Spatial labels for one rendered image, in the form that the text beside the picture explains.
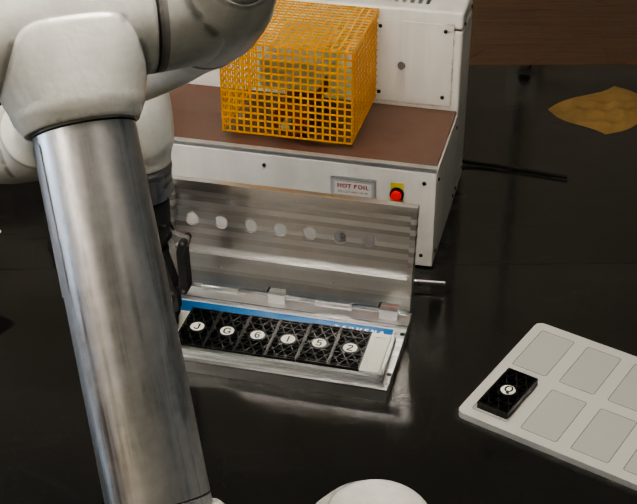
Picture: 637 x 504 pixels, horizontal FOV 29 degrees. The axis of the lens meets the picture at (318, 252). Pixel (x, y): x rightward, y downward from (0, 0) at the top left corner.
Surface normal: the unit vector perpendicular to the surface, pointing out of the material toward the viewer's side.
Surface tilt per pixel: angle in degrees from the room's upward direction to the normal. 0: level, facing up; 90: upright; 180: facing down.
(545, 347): 0
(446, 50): 90
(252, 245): 79
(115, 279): 54
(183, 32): 95
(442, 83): 90
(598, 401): 0
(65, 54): 60
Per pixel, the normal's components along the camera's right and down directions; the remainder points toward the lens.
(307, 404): 0.00, -0.84
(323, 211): -0.24, 0.34
